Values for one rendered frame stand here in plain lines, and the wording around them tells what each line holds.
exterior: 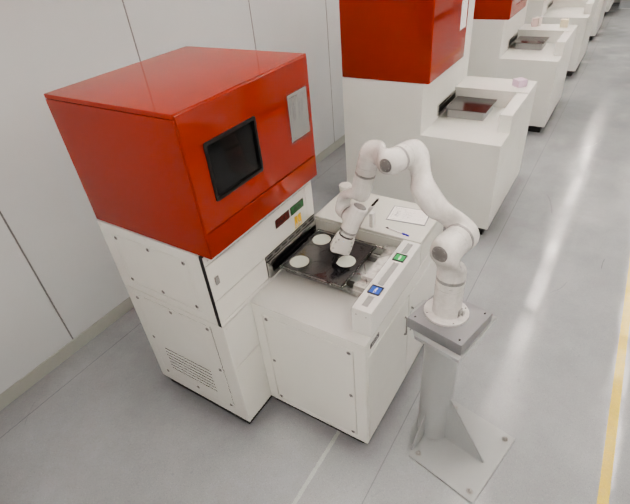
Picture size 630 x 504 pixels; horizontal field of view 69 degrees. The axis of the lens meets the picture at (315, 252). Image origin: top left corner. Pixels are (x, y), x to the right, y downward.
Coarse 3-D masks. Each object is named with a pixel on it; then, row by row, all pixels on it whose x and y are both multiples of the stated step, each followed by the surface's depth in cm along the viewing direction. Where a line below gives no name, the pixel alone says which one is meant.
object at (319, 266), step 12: (300, 252) 237; (312, 252) 236; (324, 252) 235; (360, 252) 233; (288, 264) 229; (312, 264) 228; (324, 264) 227; (336, 264) 226; (324, 276) 219; (336, 276) 219; (348, 276) 218
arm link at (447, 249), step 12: (456, 228) 173; (444, 240) 168; (456, 240) 169; (468, 240) 172; (432, 252) 172; (444, 252) 168; (456, 252) 168; (444, 264) 172; (456, 264) 170; (444, 276) 181; (456, 276) 179
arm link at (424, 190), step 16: (400, 144) 174; (416, 144) 176; (416, 160) 176; (416, 176) 176; (432, 176) 175; (416, 192) 174; (432, 192) 172; (432, 208) 173; (448, 208) 174; (448, 224) 179; (464, 224) 175
